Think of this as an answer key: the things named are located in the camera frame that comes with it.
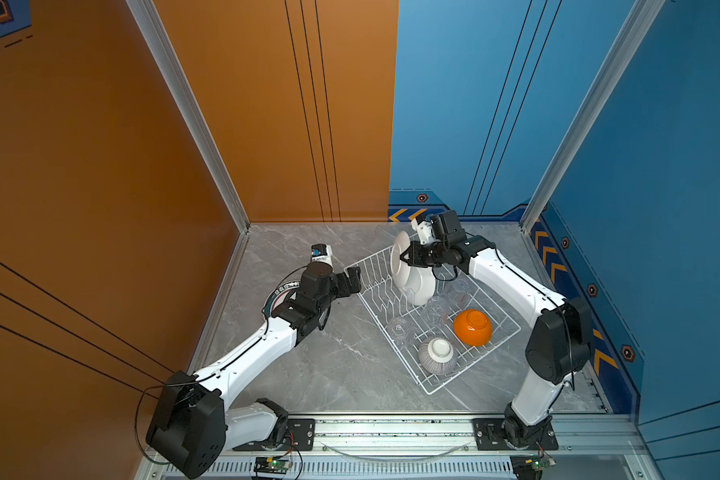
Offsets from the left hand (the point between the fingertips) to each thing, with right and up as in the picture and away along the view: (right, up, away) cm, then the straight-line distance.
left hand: (348, 268), depth 82 cm
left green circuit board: (-18, -46, -12) cm, 51 cm away
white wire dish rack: (+28, -20, +5) cm, 35 cm away
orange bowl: (+36, -17, +3) cm, 40 cm away
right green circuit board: (+44, -47, -12) cm, 66 cm away
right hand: (+15, +3, +4) cm, 15 cm away
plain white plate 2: (+21, -6, +7) cm, 23 cm away
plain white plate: (+15, -1, +5) cm, 16 cm away
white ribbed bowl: (+24, -23, -3) cm, 34 cm away
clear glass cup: (+33, -8, +7) cm, 34 cm away
